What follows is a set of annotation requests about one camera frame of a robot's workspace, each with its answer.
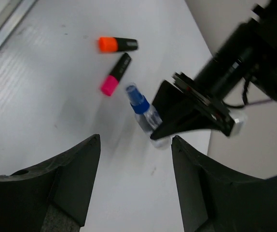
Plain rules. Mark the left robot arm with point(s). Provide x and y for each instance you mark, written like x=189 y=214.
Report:
x=249 y=54

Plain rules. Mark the pink highlighter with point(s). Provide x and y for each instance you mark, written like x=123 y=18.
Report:
x=114 y=77

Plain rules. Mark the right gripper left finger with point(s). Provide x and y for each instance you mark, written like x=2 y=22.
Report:
x=52 y=196

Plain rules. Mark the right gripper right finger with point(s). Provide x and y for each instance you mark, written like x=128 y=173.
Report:
x=216 y=198

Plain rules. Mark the aluminium frame rail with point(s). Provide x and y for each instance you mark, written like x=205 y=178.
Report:
x=5 y=29

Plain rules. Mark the orange highlighter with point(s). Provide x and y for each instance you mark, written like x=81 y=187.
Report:
x=115 y=44

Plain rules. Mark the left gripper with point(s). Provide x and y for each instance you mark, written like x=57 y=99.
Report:
x=189 y=108

